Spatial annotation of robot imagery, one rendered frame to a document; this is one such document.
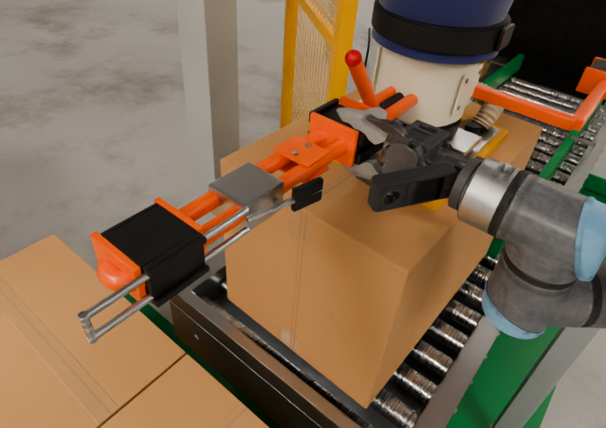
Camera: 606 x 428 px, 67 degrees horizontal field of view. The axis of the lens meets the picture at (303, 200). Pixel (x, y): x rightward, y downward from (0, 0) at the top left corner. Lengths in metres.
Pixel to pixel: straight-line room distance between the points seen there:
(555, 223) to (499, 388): 1.39
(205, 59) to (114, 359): 1.12
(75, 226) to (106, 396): 1.37
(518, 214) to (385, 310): 0.27
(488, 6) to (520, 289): 0.41
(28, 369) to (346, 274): 0.78
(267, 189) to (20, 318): 0.92
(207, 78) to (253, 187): 1.34
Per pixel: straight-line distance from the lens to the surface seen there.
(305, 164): 0.59
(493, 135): 1.01
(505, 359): 2.01
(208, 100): 1.90
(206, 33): 1.80
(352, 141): 0.65
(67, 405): 1.17
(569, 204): 0.60
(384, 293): 0.73
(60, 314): 1.32
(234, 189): 0.54
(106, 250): 0.48
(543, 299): 0.65
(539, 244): 0.60
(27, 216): 2.55
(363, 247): 0.70
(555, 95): 2.81
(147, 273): 0.45
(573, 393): 2.06
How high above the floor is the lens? 1.52
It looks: 39 degrees down
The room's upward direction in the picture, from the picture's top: 5 degrees clockwise
